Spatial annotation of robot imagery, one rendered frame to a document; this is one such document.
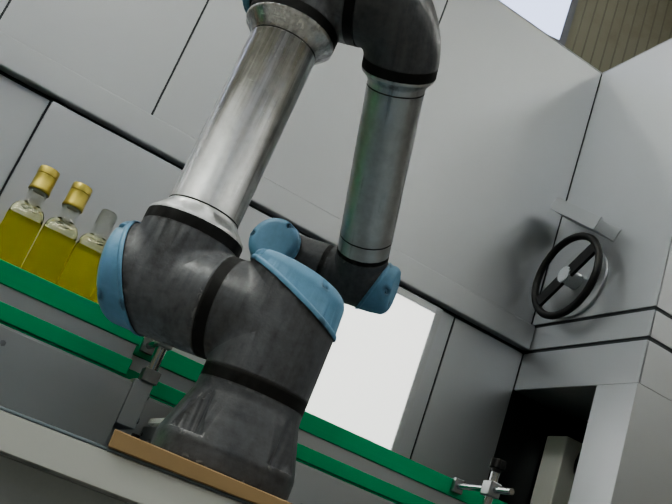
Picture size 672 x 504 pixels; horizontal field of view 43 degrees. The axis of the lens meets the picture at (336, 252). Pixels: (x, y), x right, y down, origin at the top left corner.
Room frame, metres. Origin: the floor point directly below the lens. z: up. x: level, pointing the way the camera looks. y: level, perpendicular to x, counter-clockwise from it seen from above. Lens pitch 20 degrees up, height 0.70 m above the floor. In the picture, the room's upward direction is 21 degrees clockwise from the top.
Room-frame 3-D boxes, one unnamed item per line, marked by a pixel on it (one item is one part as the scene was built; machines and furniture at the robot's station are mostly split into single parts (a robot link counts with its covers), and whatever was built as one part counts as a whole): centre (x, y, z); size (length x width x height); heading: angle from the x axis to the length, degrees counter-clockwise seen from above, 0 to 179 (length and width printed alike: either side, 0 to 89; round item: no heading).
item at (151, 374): (1.33, 0.20, 0.95); 0.17 x 0.03 x 0.12; 21
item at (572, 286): (1.75, -0.51, 1.49); 0.21 x 0.05 x 0.21; 21
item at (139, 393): (1.34, 0.21, 0.85); 0.09 x 0.04 x 0.07; 21
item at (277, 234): (1.20, 0.06, 1.11); 0.11 x 0.11 x 0.08; 76
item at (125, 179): (1.62, 0.16, 1.15); 0.90 x 0.03 x 0.34; 111
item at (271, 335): (0.90, 0.03, 0.94); 0.13 x 0.12 x 0.14; 76
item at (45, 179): (1.36, 0.49, 1.14); 0.04 x 0.04 x 0.04
